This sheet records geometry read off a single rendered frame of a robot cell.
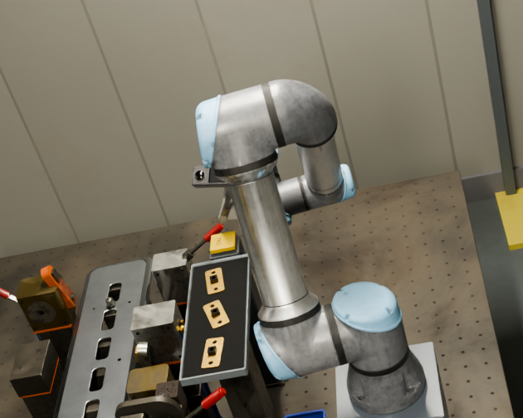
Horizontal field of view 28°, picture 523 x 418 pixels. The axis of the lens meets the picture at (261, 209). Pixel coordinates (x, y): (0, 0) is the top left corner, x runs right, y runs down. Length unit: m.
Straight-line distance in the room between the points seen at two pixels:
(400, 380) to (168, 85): 2.24
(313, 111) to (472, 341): 1.05
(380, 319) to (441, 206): 1.29
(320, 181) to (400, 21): 1.86
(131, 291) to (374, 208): 0.88
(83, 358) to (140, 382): 0.29
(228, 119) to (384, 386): 0.58
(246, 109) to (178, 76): 2.19
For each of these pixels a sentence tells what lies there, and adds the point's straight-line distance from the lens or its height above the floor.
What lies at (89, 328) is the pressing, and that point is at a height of 1.00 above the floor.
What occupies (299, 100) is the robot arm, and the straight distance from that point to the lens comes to 1.79.
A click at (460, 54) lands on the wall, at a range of 3.94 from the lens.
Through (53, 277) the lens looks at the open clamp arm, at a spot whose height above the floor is 1.08.
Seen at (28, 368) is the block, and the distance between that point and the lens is 2.53.
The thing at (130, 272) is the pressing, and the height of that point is 1.00.
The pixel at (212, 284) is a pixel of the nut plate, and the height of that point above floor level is 1.16.
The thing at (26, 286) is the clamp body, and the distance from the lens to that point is 2.73.
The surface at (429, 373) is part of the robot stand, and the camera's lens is 2.06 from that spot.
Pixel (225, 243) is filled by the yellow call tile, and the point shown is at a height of 1.16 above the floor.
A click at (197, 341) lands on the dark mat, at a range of 2.19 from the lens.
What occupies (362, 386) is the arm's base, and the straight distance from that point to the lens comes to 2.00.
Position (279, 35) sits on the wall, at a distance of 3.86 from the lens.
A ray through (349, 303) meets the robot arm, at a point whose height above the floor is 1.33.
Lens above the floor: 2.57
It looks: 34 degrees down
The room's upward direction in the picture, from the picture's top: 18 degrees counter-clockwise
